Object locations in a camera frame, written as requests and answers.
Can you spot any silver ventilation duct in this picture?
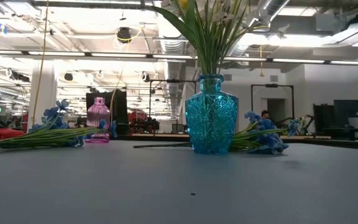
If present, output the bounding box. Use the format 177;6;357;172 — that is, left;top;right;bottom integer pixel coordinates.
158;37;188;125

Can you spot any white artificial flower bunch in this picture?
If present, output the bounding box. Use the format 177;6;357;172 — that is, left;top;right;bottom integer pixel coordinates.
154;0;288;75

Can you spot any black rectangular panel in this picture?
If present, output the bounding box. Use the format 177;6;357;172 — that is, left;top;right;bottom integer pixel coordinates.
85;90;129;135

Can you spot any teal cut glass vase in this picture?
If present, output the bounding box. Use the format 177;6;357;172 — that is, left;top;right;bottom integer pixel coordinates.
185;73;239;156

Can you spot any ceiling light strip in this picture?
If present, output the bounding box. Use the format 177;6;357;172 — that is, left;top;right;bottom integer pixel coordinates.
272;57;358;67
90;52;149;58

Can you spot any black metal gantry frame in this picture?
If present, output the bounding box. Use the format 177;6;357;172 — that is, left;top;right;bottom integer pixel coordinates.
250;83;295;125

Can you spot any person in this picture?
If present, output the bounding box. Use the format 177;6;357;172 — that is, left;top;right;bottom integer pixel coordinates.
260;110;276;125

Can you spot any blue artificial flower bunch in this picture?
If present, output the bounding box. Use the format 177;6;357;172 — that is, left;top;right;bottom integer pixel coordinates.
0;99;118;149
132;110;301;156

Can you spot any dark desk with monitors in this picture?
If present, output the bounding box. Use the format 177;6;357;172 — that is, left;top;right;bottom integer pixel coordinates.
313;99;358;141

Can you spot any red artificial tulip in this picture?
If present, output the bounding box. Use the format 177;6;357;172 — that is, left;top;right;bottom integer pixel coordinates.
0;128;27;142

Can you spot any purple ribbed glass vase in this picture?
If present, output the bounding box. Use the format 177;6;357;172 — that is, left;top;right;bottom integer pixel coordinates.
85;96;111;144

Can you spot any blue-grey table mat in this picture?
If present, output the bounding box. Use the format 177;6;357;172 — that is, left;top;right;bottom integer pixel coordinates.
0;139;358;224

